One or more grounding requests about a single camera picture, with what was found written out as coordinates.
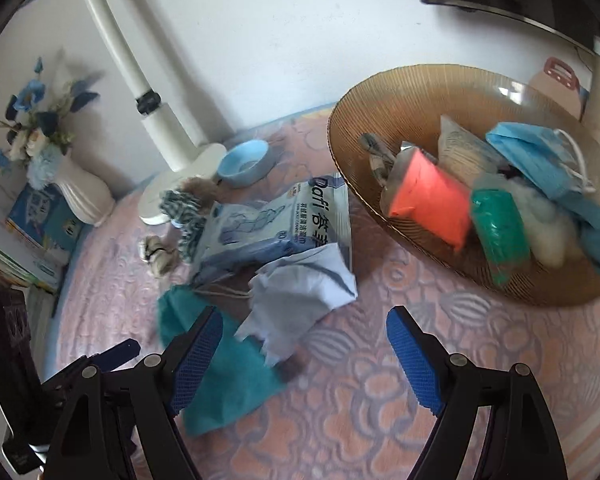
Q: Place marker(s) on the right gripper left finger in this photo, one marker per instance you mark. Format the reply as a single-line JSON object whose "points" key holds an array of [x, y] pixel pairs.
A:
{"points": [[104, 409]]}

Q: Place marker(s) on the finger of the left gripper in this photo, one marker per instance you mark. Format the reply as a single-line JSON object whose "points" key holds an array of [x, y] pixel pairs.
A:
{"points": [[116, 356]]}

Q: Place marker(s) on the teal cloth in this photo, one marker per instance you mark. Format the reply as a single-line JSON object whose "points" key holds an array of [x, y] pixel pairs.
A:
{"points": [[237, 381]]}

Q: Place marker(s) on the blue checked scrunchie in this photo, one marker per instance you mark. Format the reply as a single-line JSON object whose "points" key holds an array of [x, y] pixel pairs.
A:
{"points": [[188, 212]]}

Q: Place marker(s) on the blue down jacket wipes pack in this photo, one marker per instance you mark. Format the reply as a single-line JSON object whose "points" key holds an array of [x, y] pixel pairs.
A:
{"points": [[308, 215]]}

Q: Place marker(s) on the pale blue cloth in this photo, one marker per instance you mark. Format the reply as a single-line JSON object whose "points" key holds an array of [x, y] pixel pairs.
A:
{"points": [[288, 296]]}

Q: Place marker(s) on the green plastic bag roll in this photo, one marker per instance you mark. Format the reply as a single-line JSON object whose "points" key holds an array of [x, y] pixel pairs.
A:
{"points": [[500, 229]]}

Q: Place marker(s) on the small blue round dish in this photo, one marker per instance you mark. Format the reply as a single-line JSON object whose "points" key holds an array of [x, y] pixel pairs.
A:
{"points": [[246, 164]]}

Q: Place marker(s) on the coral pink pouch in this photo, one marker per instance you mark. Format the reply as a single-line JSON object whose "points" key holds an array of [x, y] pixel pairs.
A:
{"points": [[417, 189]]}

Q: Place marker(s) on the blue surgical face mask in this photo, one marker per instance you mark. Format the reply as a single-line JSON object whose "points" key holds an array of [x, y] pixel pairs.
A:
{"points": [[549, 158]]}

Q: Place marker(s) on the purple wet wipes packet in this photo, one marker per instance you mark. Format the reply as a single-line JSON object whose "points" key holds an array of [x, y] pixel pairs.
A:
{"points": [[408, 149]]}

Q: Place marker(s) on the upright books row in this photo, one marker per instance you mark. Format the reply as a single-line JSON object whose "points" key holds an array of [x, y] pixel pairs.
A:
{"points": [[38, 230]]}

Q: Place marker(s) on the white ribbed vase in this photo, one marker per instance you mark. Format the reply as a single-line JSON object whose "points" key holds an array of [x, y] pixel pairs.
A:
{"points": [[88, 196]]}

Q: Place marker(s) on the pink floral towel mat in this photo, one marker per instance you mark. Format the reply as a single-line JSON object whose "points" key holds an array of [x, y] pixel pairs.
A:
{"points": [[348, 412]]}

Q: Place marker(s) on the brown fluffy scrunchie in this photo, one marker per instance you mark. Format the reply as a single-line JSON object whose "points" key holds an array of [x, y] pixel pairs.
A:
{"points": [[206, 191]]}

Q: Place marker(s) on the white desk lamp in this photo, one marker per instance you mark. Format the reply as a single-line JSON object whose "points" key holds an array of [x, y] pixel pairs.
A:
{"points": [[184, 158]]}

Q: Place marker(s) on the blue white artificial flowers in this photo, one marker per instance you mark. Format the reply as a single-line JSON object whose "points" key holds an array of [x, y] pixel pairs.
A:
{"points": [[33, 125]]}

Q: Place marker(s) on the amber glass bowl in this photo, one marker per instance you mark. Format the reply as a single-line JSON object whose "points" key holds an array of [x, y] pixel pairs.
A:
{"points": [[406, 104]]}

